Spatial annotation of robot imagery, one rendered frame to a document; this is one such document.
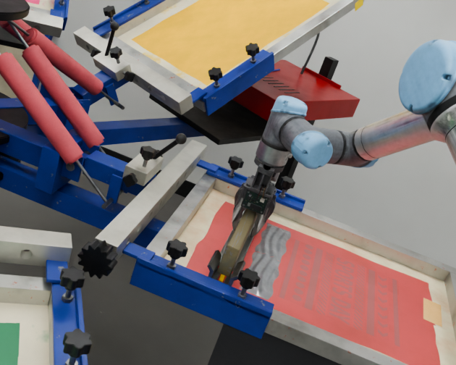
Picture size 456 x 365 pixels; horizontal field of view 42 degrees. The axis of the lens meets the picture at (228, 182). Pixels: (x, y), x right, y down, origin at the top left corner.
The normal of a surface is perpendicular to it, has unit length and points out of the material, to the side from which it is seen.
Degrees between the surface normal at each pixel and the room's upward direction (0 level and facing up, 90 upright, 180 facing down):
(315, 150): 90
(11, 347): 0
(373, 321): 0
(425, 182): 90
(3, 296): 90
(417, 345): 0
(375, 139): 105
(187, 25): 32
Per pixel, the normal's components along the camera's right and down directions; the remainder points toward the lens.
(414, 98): -0.89, -0.19
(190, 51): -0.10, -0.66
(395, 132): -0.82, 0.26
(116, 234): 0.30, -0.86
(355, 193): -0.23, 0.35
